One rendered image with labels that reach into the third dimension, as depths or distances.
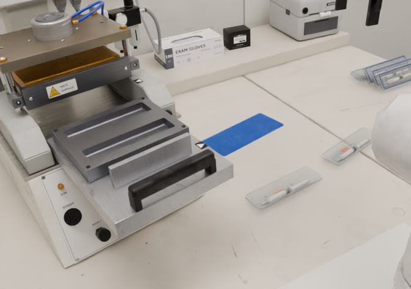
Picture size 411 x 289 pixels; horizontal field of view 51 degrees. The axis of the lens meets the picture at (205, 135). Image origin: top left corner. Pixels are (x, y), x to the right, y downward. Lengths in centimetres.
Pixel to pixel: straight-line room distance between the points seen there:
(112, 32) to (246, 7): 101
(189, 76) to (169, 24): 32
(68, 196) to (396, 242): 63
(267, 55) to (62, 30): 85
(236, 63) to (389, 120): 104
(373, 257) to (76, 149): 57
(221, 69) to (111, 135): 77
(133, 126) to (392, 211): 57
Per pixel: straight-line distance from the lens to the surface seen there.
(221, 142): 117
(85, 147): 77
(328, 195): 101
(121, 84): 103
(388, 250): 89
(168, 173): 64
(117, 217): 65
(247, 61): 154
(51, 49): 90
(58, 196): 87
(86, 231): 89
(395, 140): 54
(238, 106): 134
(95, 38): 92
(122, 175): 69
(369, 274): 84
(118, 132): 79
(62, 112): 105
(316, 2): 170
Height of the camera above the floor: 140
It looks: 32 degrees down
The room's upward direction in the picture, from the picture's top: 4 degrees counter-clockwise
